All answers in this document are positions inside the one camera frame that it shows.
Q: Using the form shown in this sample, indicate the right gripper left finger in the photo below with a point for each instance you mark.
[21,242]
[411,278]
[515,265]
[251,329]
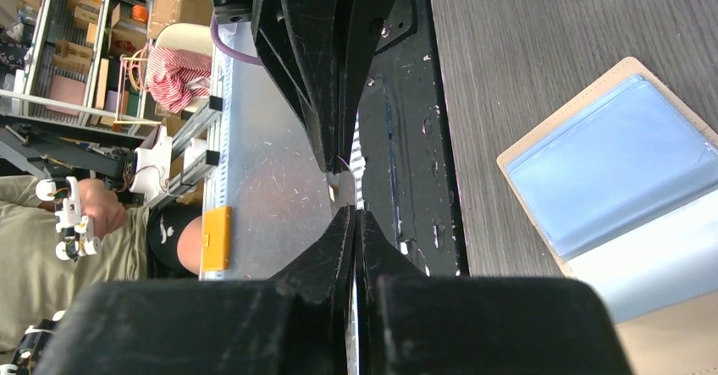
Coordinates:
[291,323]

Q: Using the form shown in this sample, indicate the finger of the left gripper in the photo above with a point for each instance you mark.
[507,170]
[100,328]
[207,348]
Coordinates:
[362,23]
[295,41]

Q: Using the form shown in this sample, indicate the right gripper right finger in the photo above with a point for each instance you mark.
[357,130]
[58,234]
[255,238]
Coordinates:
[412,323]

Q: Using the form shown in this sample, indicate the beige card holder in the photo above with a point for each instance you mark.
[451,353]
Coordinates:
[621,184]

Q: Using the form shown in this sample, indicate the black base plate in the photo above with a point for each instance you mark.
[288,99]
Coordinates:
[409,180]

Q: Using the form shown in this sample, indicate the perforated metal rail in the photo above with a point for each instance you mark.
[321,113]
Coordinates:
[215,253]

